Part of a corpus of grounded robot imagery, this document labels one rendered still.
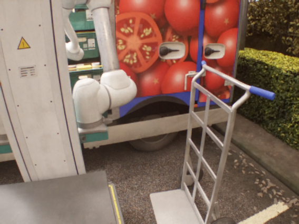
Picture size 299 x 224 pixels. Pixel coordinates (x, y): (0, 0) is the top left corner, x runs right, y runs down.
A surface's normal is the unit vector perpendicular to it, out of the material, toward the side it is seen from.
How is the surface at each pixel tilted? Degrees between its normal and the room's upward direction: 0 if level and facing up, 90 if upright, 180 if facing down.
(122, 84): 70
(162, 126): 90
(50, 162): 90
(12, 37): 90
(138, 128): 90
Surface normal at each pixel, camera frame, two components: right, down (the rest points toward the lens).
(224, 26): 0.34, 0.39
